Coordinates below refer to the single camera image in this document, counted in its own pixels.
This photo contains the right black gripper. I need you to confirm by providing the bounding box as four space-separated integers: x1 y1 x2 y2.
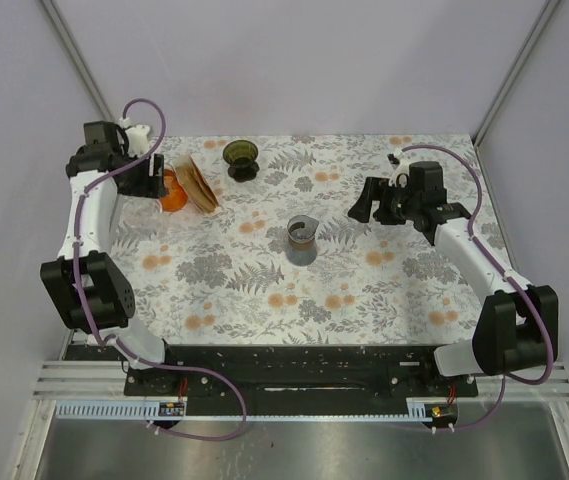
346 177 420 227

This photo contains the glass coffee carafe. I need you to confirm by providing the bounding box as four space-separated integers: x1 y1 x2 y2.
285 215 319 267

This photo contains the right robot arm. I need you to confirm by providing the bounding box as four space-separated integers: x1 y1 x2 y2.
348 161 559 396

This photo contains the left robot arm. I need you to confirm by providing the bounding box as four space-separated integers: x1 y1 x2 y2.
40 118 181 395

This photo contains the brown coffee filter stack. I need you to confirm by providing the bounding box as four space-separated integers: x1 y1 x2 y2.
173 154 219 214

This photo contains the dark green dripper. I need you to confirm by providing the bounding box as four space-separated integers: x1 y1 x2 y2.
222 140 259 182

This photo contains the glass of orange liquid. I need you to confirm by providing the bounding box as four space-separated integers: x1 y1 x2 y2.
159 169 188 213

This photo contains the floral tablecloth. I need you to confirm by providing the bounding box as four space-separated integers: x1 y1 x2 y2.
110 134 506 345

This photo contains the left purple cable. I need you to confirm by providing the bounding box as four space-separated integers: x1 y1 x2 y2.
73 98 249 442

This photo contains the purple cable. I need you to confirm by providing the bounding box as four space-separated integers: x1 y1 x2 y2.
393 144 555 434
73 98 249 442

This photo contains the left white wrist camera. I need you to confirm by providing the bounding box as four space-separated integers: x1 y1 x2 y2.
118 117 153 157

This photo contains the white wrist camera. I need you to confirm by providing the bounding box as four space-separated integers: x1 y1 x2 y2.
387 147 410 187
118 117 153 157

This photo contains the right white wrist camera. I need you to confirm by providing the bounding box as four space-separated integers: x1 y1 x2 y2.
387 147 410 187

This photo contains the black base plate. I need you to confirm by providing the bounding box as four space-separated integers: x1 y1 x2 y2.
123 344 478 401

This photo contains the white slotted cable duct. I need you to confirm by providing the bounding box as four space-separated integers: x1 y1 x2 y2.
55 399 458 423

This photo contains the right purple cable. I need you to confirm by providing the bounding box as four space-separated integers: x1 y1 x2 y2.
393 144 555 434

